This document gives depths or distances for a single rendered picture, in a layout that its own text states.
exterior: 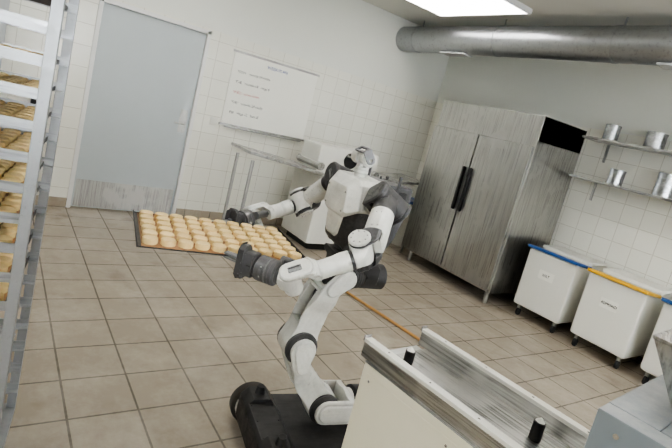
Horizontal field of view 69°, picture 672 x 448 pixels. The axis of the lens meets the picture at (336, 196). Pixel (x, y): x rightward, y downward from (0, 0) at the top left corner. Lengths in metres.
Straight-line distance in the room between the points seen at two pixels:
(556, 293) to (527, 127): 1.68
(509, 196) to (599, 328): 1.47
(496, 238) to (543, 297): 0.73
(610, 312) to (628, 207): 1.21
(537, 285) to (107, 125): 4.64
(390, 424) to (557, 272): 3.95
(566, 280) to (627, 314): 0.61
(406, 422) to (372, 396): 0.14
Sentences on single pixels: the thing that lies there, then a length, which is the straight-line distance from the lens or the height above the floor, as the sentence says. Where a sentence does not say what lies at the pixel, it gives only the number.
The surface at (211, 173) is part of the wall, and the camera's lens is 5.87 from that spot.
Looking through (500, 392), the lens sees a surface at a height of 0.86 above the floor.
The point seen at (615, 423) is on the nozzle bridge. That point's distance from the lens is 1.04.
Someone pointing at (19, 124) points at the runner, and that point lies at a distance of 1.61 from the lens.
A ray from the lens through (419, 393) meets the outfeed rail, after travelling 1.52.
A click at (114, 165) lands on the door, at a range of 5.62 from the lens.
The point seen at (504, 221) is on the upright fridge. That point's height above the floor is 0.92.
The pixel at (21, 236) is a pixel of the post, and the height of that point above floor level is 1.01.
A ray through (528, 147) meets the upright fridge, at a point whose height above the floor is 1.71.
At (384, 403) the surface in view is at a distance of 1.60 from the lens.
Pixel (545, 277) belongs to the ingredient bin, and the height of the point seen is 0.51.
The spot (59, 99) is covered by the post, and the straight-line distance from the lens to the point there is 2.02.
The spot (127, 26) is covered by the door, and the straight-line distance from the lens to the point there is 5.51.
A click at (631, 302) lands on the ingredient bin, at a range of 5.07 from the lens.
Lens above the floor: 1.56
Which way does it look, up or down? 9 degrees down
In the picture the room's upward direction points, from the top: 14 degrees clockwise
